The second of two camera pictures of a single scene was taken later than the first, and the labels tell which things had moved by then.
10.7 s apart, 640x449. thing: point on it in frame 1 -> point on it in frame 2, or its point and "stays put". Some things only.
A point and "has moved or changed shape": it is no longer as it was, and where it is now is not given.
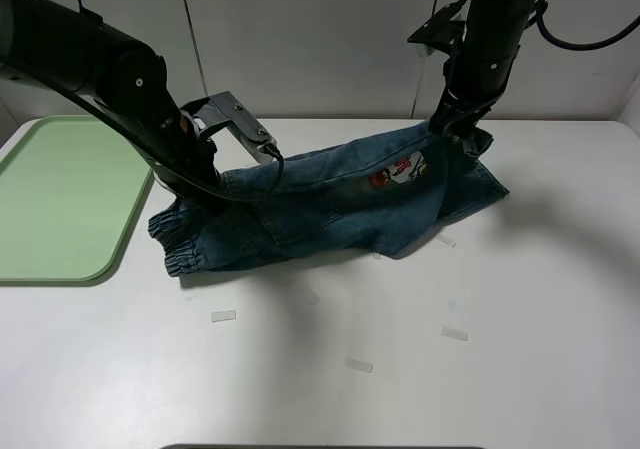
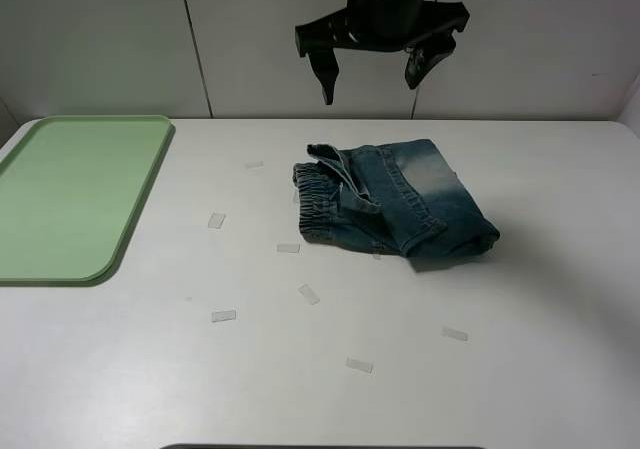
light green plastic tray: x=71 y=193 stays put
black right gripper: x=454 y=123 -> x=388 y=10
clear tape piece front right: x=453 y=333 stays put
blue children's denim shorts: x=373 y=196 has moved or changed shape
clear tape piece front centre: x=359 y=365 stays put
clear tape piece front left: x=223 y=315 stays put
